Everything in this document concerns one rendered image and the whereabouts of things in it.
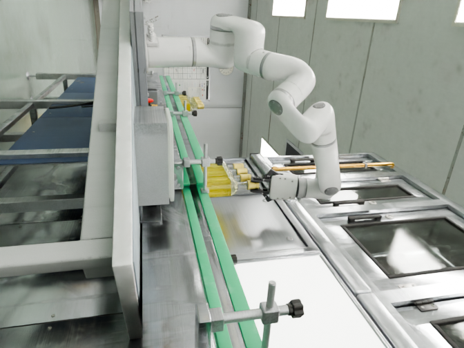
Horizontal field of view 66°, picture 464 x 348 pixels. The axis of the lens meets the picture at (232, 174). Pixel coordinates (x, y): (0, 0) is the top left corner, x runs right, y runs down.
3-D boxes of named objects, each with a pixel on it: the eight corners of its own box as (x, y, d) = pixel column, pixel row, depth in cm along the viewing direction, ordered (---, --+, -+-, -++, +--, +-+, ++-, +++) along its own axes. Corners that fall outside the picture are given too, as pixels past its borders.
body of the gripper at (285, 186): (296, 195, 140) (267, 192, 140) (300, 170, 136) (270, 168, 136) (299, 204, 133) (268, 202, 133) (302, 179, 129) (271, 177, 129)
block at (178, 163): (161, 191, 113) (184, 190, 114) (160, 163, 109) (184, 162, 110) (161, 186, 116) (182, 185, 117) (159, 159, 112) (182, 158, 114)
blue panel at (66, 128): (5, 215, 114) (143, 206, 124) (-6, 163, 107) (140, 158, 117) (81, 102, 256) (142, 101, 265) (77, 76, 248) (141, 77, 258)
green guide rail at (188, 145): (182, 165, 116) (206, 164, 117) (182, 162, 115) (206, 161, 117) (159, 76, 271) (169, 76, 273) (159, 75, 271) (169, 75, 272)
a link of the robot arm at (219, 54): (192, 73, 119) (239, 72, 123) (193, 32, 112) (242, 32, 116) (188, 64, 127) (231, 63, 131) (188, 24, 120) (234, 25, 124)
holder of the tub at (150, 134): (139, 224, 95) (169, 221, 97) (133, 123, 84) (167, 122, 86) (139, 195, 110) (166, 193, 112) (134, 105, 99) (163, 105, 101)
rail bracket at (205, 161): (184, 195, 115) (221, 192, 118) (183, 146, 108) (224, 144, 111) (183, 190, 118) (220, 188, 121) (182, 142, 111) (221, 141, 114)
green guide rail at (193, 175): (182, 186, 119) (206, 184, 120) (182, 183, 118) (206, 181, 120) (159, 86, 274) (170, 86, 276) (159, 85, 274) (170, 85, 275)
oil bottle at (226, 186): (179, 199, 127) (238, 196, 132) (179, 185, 125) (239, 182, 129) (178, 192, 132) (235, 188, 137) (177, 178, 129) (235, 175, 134)
